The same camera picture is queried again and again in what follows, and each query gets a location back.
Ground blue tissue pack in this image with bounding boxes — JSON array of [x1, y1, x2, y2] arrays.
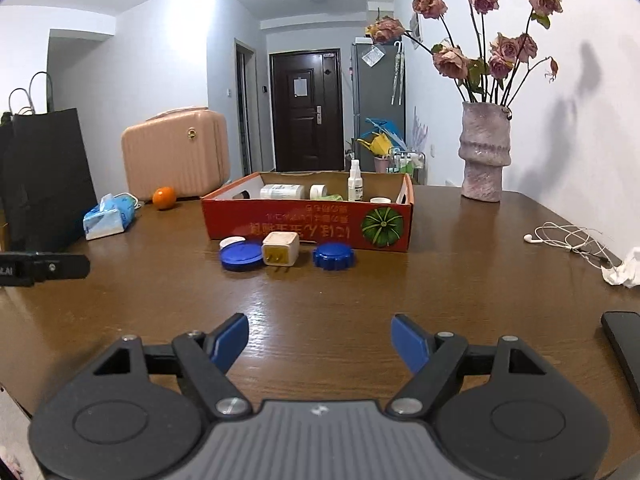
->
[[82, 193, 137, 241]]

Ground white earphones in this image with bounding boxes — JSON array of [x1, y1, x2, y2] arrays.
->
[[524, 222, 626, 268]]

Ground crumpled white tissue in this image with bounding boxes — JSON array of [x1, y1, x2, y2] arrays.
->
[[602, 247, 640, 288]]

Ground grey refrigerator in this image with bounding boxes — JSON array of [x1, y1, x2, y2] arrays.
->
[[350, 40, 407, 173]]

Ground pink ribbed suitcase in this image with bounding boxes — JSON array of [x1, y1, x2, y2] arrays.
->
[[121, 106, 231, 202]]

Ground black paper bag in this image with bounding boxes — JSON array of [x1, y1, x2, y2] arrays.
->
[[0, 72, 98, 253]]

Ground pink ceramic vase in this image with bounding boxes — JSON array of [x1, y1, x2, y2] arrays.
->
[[460, 101, 513, 203]]

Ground white plastic bottle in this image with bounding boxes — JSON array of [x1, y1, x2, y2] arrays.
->
[[260, 184, 306, 200]]

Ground hanging folded umbrella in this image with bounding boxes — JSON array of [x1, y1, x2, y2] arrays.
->
[[391, 42, 406, 106]]

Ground dried pink roses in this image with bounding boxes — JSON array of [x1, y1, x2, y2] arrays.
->
[[365, 0, 563, 108]]

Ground dark brown entrance door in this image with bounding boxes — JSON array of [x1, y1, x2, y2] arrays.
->
[[270, 50, 346, 173]]

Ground wire trolley with bottles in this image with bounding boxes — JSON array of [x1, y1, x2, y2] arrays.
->
[[392, 147, 426, 176]]

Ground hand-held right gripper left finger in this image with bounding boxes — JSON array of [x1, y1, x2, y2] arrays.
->
[[92, 312, 251, 418]]

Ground blue clothes hangers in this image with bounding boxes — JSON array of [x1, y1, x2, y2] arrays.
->
[[365, 117, 403, 148]]

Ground ridged blue lid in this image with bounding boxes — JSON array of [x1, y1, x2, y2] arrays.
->
[[313, 242, 356, 272]]

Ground interior door frame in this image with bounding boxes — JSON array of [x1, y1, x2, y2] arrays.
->
[[235, 39, 263, 178]]

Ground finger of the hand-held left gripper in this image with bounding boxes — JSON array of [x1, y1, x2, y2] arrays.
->
[[31, 254, 91, 282]]

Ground purple clothes hangers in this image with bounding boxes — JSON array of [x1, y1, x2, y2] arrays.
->
[[411, 107, 428, 148]]

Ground black phone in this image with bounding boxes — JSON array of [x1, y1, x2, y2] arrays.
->
[[601, 311, 640, 406]]

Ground red cardboard box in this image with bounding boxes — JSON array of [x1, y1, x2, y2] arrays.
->
[[201, 171, 416, 252]]

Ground yellow watering can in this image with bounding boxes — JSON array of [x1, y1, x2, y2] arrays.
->
[[357, 132, 391, 158]]

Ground orange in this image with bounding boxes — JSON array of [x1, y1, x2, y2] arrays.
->
[[152, 186, 177, 211]]

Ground white yellow charger plug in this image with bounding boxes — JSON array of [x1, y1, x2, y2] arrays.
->
[[261, 231, 301, 273]]

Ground white spray bottle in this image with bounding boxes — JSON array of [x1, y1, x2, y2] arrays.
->
[[348, 159, 364, 203]]

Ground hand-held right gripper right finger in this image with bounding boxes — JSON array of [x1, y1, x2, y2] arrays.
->
[[390, 312, 551, 418]]

